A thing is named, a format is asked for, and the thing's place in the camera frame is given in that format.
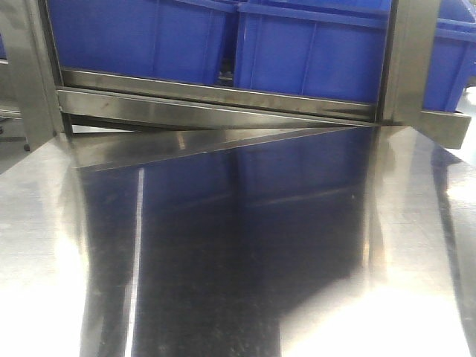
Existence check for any blue plastic bin right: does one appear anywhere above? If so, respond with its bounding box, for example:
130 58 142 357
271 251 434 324
234 1 388 103

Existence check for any blue plastic bin left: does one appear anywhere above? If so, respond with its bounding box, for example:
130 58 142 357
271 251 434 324
48 1 237 85

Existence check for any blue bin far right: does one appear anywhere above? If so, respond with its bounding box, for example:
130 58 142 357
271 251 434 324
423 1 475 112

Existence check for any blue plastic bin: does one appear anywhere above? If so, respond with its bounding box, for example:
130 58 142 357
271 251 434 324
48 1 237 85
234 1 388 103

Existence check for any stainless steel shelf rack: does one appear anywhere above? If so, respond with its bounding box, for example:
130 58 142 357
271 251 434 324
1 1 471 150

